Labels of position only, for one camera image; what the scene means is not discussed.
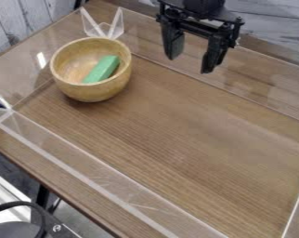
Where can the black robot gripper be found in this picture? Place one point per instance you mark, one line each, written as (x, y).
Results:
(204, 18)

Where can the green rectangular block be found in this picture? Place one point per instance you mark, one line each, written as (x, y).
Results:
(102, 70)

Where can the brown wooden bowl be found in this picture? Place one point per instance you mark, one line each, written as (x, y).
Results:
(74, 60)

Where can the clear acrylic tray walls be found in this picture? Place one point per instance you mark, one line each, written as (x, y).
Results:
(189, 156)

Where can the black table leg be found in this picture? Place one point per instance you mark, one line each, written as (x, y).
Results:
(42, 196)

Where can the dark metal floor bracket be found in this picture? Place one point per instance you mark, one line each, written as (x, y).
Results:
(54, 228)

